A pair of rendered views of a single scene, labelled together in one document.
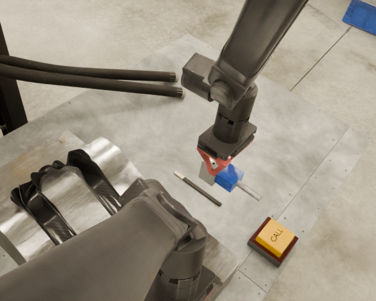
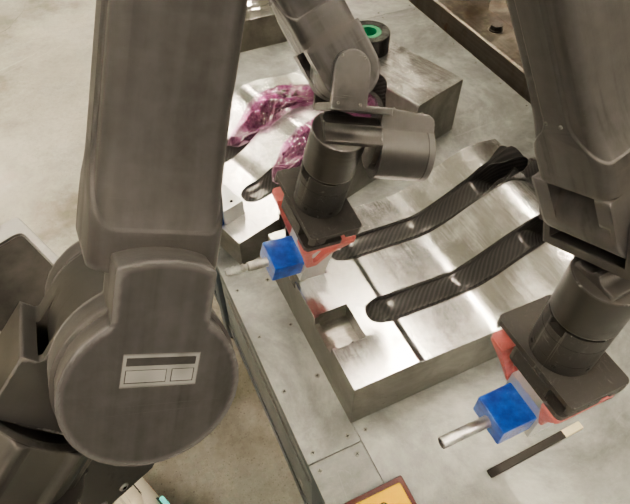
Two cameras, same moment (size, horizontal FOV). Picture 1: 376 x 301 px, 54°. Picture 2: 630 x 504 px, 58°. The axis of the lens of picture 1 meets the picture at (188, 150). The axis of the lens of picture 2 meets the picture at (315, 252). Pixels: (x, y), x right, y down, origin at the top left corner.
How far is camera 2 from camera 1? 0.60 m
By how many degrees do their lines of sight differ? 70
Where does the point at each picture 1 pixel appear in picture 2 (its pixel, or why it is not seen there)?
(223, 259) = (364, 365)
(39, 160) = not seen: hidden behind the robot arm
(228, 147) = (520, 328)
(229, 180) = (490, 396)
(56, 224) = (469, 196)
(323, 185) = not seen: outside the picture
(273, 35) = (514, 16)
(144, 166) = not seen: hidden behind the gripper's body
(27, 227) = (468, 166)
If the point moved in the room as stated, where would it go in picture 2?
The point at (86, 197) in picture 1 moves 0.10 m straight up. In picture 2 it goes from (503, 224) to (524, 168)
